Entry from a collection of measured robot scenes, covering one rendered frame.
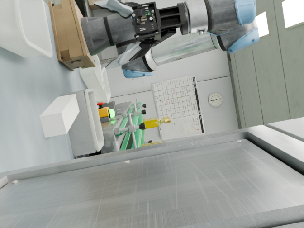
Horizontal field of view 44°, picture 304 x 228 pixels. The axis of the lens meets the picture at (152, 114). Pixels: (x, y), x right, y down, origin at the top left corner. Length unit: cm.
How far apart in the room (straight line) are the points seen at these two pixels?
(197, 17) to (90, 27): 69
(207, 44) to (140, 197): 99
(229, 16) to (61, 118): 51
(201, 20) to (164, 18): 8
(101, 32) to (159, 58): 24
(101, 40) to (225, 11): 72
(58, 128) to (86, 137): 29
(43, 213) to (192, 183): 17
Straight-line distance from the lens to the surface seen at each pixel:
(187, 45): 137
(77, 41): 139
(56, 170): 64
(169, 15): 82
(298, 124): 64
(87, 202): 44
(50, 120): 104
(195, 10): 84
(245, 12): 86
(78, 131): 132
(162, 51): 140
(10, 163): 81
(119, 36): 146
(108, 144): 151
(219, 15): 85
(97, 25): 146
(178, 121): 753
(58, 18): 143
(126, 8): 86
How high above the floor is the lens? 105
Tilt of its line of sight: level
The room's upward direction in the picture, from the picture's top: 80 degrees clockwise
